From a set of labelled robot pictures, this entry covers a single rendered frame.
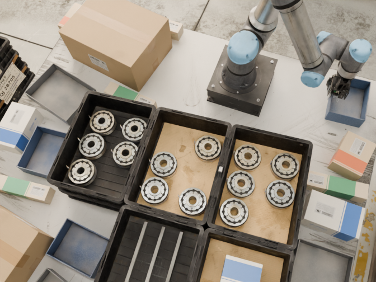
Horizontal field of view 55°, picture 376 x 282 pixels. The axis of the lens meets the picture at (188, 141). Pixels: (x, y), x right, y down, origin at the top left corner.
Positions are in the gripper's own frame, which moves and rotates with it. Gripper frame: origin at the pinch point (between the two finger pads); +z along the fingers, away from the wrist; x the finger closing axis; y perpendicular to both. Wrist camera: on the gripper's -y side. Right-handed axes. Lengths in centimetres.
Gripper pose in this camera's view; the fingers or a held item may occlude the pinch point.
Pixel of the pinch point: (332, 94)
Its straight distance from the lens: 173.0
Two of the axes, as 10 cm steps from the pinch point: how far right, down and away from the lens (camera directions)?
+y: -3.1, 8.8, -3.7
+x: 9.5, 2.6, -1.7
